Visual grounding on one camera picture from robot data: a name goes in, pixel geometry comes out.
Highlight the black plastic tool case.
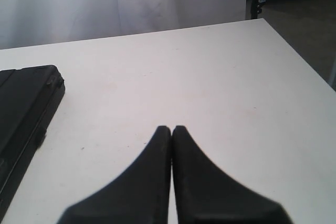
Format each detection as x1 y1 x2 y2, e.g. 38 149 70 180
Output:
1 65 65 216

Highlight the white backdrop curtain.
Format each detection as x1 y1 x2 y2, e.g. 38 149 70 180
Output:
1 0 246 49

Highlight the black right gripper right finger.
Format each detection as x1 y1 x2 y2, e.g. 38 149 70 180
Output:
172 125 292 223

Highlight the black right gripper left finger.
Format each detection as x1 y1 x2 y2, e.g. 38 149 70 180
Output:
59 126 172 223

